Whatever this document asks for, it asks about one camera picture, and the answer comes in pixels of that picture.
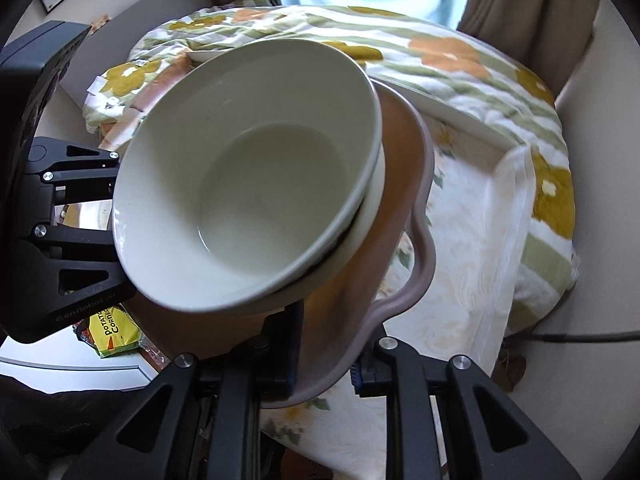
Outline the grey cushion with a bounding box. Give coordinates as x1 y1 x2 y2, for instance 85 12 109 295
60 0 213 103

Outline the floral blanket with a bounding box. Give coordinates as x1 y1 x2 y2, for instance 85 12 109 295
82 0 581 331

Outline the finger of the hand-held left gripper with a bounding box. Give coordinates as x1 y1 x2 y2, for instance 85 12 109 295
0 231 137 344
27 136 122 226

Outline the yellow snack packet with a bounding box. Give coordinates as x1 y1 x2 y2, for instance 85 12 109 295
74 305 147 359

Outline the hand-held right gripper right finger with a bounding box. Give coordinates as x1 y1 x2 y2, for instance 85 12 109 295
351 330 583 480

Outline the white ribbed bowl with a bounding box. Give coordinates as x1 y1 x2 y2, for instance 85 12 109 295
140 147 388 317

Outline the pink spouted bowl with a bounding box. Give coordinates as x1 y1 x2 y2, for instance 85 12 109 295
135 77 437 408

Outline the cream duck print bowl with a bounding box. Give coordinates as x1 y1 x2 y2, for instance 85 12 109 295
111 37 383 308

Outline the black cable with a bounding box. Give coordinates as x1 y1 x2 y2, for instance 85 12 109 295
529 331 640 345

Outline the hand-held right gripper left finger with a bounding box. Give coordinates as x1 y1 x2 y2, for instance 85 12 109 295
65 300 306 480

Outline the cream patterned tablecloth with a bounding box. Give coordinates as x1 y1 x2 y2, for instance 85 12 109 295
260 110 532 480

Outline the white curved shelf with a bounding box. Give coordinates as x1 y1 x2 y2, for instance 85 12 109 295
0 335 152 392

